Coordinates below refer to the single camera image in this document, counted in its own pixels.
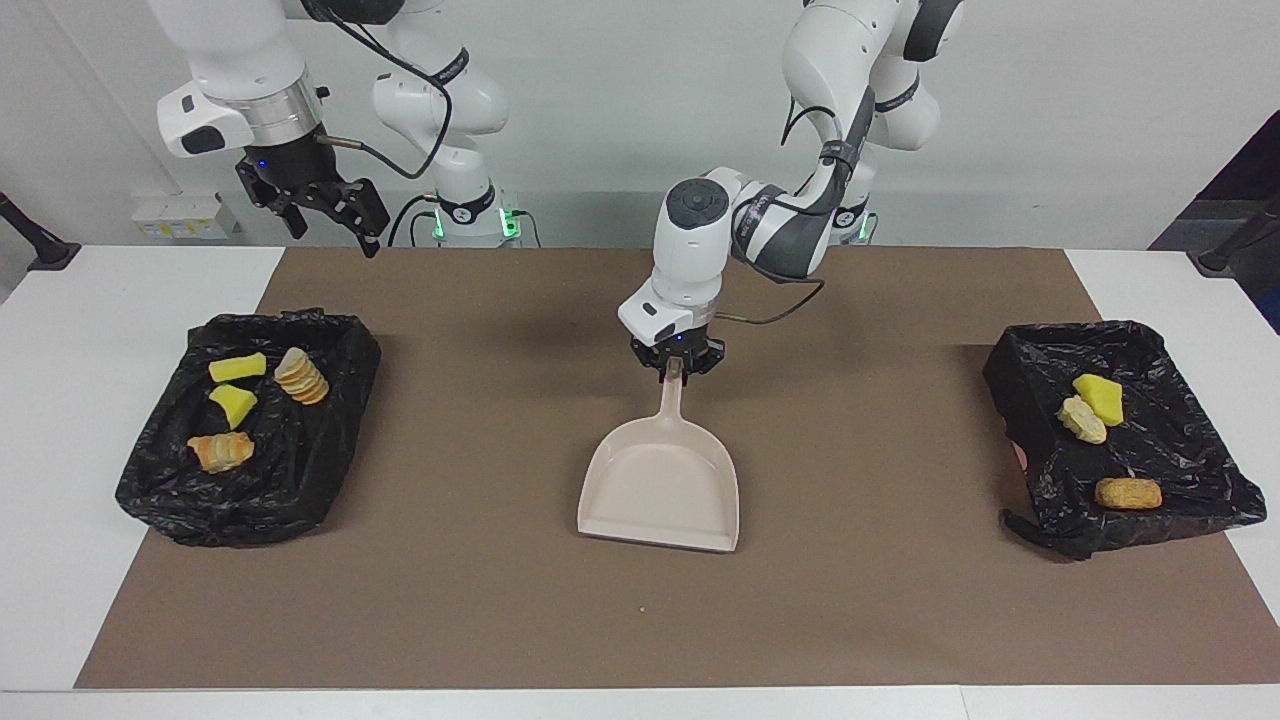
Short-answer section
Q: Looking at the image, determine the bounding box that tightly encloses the beige plastic dustpan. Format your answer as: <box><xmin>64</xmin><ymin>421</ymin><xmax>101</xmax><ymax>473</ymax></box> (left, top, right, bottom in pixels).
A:
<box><xmin>577</xmin><ymin>358</ymin><xmax>741</xmax><ymax>554</ymax></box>

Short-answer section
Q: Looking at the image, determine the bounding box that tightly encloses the pale striped bread piece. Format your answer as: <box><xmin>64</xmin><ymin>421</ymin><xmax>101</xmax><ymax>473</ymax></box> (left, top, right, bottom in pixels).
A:
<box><xmin>274</xmin><ymin>346</ymin><xmax>330</xmax><ymax>406</ymax></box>

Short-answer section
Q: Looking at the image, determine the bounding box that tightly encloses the large yellow sponge piece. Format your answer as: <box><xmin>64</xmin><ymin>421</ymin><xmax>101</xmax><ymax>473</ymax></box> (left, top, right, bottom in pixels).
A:
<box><xmin>208</xmin><ymin>352</ymin><xmax>268</xmax><ymax>384</ymax></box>

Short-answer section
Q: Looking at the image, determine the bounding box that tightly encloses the small yellow sponge piece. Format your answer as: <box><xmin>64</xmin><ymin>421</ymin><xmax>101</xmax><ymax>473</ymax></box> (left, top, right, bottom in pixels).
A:
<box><xmin>209</xmin><ymin>384</ymin><xmax>259</xmax><ymax>432</ymax></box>

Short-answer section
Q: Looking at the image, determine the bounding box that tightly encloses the orange striped croissant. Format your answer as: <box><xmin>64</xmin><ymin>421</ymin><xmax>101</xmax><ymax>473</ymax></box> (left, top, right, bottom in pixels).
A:
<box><xmin>186</xmin><ymin>432</ymin><xmax>256</xmax><ymax>474</ymax></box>

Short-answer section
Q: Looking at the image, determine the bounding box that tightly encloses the small striped croissant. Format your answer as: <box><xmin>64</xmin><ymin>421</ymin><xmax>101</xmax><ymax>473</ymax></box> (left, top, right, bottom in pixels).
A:
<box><xmin>1057</xmin><ymin>396</ymin><xmax>1109</xmax><ymax>445</ymax></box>

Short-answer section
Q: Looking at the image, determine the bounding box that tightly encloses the yellow sponge block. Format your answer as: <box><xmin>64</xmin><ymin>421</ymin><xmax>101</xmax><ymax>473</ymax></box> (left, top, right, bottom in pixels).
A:
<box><xmin>1072</xmin><ymin>373</ymin><xmax>1125</xmax><ymax>427</ymax></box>

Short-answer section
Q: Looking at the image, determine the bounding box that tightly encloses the brown bread roll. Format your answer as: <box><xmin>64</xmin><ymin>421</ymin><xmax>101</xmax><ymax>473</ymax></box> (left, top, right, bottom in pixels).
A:
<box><xmin>1094</xmin><ymin>477</ymin><xmax>1165</xmax><ymax>512</ymax></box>

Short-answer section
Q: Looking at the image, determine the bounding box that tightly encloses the black bag lined bin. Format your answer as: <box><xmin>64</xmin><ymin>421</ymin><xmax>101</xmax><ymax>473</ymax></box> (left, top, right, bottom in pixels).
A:
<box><xmin>982</xmin><ymin>320</ymin><xmax>1268</xmax><ymax>561</ymax></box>
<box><xmin>115</xmin><ymin>310</ymin><xmax>383</xmax><ymax>548</ymax></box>

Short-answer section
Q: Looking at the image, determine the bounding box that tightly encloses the black stand pole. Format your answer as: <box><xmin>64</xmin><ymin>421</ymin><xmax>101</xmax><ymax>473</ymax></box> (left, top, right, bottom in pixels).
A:
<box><xmin>1198</xmin><ymin>197</ymin><xmax>1280</xmax><ymax>276</ymax></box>
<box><xmin>0</xmin><ymin>192</ymin><xmax>81</xmax><ymax>271</ymax></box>

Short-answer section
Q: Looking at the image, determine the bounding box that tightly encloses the brown table mat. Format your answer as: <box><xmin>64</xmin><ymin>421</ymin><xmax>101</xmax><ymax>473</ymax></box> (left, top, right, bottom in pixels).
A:
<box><xmin>75</xmin><ymin>247</ymin><xmax>1280</xmax><ymax>691</ymax></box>

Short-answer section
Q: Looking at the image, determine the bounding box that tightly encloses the black base cable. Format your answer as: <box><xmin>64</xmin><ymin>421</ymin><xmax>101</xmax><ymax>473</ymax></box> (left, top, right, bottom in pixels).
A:
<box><xmin>388</xmin><ymin>193</ymin><xmax>441</xmax><ymax>248</ymax></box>

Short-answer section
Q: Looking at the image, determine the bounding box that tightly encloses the white wall socket box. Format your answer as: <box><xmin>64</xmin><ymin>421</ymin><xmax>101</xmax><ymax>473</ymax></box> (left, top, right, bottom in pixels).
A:
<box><xmin>132</xmin><ymin>193</ymin><xmax>241</xmax><ymax>241</ymax></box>

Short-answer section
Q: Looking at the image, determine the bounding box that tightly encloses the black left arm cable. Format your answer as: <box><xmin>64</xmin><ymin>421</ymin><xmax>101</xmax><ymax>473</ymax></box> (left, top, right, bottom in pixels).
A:
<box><xmin>715</xmin><ymin>85</ymin><xmax>876</xmax><ymax>327</ymax></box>

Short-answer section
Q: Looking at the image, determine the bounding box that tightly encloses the dark wall panel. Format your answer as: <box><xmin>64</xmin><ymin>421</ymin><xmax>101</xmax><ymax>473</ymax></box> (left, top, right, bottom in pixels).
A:
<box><xmin>1148</xmin><ymin>108</ymin><xmax>1280</xmax><ymax>336</ymax></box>

